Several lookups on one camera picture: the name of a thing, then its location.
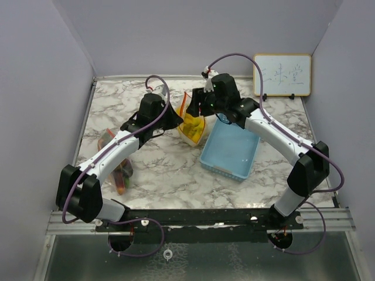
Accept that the blue perforated plastic basket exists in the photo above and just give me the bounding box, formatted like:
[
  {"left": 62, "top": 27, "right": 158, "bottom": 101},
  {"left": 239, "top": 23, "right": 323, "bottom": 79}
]
[{"left": 200, "top": 114, "right": 260, "bottom": 181}]

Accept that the yellow banana bunch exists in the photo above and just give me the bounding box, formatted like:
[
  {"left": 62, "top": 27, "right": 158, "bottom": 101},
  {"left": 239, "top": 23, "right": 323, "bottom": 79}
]
[{"left": 178, "top": 113, "right": 206, "bottom": 144}]

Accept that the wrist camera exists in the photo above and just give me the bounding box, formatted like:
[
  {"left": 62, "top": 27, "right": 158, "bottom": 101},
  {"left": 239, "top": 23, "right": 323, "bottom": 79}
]
[
  {"left": 202, "top": 66, "right": 219, "bottom": 92},
  {"left": 146, "top": 84, "right": 168, "bottom": 101}
]

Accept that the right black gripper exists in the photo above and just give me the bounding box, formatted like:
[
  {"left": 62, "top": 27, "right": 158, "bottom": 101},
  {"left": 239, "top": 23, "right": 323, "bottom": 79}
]
[{"left": 186, "top": 86, "right": 227, "bottom": 118}]

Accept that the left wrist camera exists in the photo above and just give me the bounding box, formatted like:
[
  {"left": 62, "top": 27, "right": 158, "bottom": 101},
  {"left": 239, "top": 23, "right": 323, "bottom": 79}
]
[{"left": 146, "top": 84, "right": 168, "bottom": 101}]

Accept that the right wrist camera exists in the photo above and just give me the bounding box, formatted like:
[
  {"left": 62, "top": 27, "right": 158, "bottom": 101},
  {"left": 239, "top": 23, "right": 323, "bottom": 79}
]
[{"left": 202, "top": 66, "right": 219, "bottom": 92}]

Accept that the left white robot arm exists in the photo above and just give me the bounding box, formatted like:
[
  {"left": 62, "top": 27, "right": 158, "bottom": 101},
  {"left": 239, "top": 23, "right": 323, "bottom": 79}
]
[{"left": 56, "top": 93, "right": 182, "bottom": 231}]

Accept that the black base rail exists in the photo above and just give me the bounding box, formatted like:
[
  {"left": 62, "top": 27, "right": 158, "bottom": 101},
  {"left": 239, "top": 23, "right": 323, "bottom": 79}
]
[{"left": 96, "top": 208, "right": 304, "bottom": 244}]

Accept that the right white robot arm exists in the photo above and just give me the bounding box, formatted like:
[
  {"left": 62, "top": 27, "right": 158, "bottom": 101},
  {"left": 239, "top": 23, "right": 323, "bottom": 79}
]
[{"left": 186, "top": 73, "right": 330, "bottom": 229}]

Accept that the small framed whiteboard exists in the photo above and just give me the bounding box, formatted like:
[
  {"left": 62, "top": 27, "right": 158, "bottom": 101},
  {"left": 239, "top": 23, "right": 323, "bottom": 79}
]
[{"left": 253, "top": 53, "right": 312, "bottom": 97}]

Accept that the clear zip bag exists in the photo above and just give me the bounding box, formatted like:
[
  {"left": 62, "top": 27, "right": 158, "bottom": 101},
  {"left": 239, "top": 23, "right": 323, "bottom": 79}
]
[
  {"left": 175, "top": 92, "right": 208, "bottom": 147},
  {"left": 97, "top": 128, "right": 134, "bottom": 195}
]

